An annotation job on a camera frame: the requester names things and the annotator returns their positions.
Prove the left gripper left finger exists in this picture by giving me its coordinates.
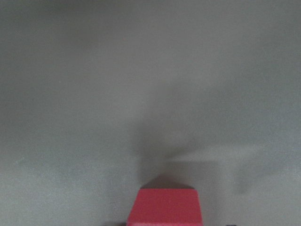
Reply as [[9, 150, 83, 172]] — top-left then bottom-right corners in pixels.
[[104, 222, 127, 226]]

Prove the red block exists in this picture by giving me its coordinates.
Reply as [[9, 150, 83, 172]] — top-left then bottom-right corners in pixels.
[[126, 188, 203, 226]]

